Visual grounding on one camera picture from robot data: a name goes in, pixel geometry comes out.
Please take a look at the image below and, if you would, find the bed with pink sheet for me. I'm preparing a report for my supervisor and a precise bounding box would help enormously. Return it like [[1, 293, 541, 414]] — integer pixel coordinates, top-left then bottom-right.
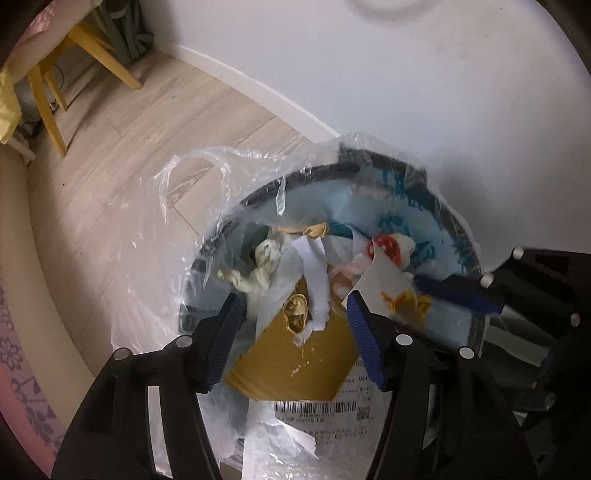
[[0, 148, 109, 467]]

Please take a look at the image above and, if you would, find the clear plastic bin liner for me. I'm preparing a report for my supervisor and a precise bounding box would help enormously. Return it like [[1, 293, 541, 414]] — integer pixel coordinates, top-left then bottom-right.
[[111, 131, 490, 480]]

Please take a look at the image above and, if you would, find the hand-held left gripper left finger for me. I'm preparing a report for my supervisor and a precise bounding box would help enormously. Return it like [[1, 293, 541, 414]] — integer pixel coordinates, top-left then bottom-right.
[[51, 292, 247, 480]]

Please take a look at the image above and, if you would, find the brown cardboard piece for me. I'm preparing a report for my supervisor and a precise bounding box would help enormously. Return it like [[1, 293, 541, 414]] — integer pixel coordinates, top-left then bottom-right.
[[225, 272, 361, 402]]

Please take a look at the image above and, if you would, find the white printed paper wrapper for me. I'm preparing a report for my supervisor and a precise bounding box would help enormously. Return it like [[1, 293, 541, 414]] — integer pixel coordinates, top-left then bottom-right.
[[353, 233, 437, 326]]

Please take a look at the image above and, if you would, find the green curtain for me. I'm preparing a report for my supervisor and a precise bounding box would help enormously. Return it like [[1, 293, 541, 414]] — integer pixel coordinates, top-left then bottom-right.
[[99, 0, 158, 59]]

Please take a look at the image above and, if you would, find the power strip with cables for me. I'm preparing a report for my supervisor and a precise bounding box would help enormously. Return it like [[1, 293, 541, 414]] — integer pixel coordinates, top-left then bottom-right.
[[18, 60, 63, 139]]

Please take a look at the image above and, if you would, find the white paper strip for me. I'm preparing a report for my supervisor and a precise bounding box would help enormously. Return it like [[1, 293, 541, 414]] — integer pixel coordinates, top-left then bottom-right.
[[293, 235, 331, 334]]

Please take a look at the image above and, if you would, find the yellow cloth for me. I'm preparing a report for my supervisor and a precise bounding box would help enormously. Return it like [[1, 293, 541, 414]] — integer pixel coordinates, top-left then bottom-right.
[[0, 60, 22, 145]]

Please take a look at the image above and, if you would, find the white mailer with barcode label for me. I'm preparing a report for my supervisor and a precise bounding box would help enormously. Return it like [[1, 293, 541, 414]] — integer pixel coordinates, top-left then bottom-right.
[[240, 360, 386, 480]]

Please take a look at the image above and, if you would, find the light blue printed bag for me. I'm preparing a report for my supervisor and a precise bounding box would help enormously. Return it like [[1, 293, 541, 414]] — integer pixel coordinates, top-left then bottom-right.
[[277, 175, 472, 324]]

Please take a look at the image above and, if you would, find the yellow wooden chair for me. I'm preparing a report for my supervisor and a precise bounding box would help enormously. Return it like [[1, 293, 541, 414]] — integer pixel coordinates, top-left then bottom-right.
[[28, 18, 144, 158]]

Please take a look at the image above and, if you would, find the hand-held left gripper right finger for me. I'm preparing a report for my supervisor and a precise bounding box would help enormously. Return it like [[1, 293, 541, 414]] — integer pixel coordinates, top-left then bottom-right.
[[346, 291, 539, 480]]

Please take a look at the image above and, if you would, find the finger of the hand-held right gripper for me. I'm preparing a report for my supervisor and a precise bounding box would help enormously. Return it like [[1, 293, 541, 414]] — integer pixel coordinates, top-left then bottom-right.
[[413, 247, 591, 333]]

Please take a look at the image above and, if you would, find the crumpled cream tissue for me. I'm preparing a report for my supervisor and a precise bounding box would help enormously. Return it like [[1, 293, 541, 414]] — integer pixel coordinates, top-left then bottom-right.
[[218, 237, 283, 296]]

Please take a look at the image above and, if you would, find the dark round trash can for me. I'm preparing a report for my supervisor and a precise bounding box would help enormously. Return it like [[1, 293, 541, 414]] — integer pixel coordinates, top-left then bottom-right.
[[178, 143, 485, 416]]

